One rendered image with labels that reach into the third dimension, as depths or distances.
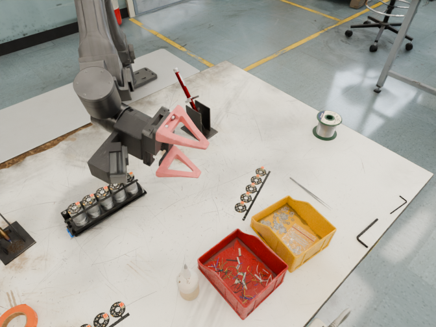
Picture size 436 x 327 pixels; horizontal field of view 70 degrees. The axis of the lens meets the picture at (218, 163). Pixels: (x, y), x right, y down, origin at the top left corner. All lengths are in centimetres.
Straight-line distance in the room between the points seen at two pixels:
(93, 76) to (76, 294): 36
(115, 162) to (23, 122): 52
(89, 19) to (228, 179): 41
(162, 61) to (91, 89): 66
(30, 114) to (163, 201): 50
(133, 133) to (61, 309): 31
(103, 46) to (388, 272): 139
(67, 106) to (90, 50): 41
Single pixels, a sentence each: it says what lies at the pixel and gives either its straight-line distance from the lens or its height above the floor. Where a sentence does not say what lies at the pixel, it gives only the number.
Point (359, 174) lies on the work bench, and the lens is 78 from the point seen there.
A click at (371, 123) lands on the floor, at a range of 226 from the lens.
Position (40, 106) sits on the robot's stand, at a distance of 104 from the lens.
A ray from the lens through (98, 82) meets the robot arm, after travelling 50.
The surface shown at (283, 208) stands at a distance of 67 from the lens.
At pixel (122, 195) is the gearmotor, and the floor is 79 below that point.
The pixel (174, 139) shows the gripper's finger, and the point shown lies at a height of 97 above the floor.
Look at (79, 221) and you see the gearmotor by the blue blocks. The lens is 65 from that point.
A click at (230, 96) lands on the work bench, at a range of 95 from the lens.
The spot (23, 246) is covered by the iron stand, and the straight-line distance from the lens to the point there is 71.
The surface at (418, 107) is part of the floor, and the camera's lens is 256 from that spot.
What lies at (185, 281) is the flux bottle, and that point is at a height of 81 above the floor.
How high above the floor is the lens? 129
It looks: 47 degrees down
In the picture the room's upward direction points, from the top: straight up
